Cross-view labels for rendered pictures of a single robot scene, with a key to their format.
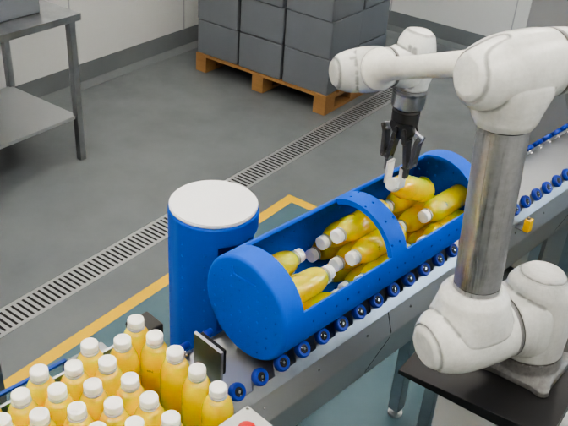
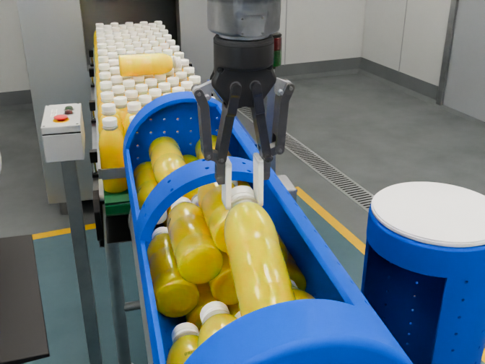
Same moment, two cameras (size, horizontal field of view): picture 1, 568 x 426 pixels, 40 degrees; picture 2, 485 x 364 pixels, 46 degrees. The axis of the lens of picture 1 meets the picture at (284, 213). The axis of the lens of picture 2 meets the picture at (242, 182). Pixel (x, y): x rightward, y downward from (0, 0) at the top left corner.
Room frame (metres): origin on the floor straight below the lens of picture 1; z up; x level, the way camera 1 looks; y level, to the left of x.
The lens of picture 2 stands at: (2.29, -0.90, 1.60)
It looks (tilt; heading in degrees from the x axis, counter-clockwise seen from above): 25 degrees down; 124
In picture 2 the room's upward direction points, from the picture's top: straight up
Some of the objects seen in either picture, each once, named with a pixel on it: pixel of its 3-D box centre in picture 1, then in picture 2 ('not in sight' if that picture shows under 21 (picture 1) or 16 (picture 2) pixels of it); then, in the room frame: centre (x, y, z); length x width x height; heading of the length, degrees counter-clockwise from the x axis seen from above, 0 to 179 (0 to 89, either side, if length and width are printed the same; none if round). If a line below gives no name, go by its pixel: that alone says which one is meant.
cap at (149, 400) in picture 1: (149, 401); (133, 106); (1.14, 0.25, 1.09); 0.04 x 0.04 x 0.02
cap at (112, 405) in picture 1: (113, 406); (145, 99); (1.12, 0.32, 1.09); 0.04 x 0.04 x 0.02
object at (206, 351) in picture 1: (210, 360); not in sight; (1.38, 0.15, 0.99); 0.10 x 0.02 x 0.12; 48
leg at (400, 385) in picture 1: (406, 355); not in sight; (2.21, -0.50, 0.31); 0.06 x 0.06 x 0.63; 48
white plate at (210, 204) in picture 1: (213, 203); (438, 211); (2.04, 0.22, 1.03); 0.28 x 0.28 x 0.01
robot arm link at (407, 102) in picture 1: (408, 97); (243, 10); (1.89, -0.30, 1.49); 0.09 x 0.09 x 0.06
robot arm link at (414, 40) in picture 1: (411, 58); not in sight; (1.89, -0.29, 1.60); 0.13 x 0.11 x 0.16; 117
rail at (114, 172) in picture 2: not in sight; (175, 167); (1.33, 0.21, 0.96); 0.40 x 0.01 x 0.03; 48
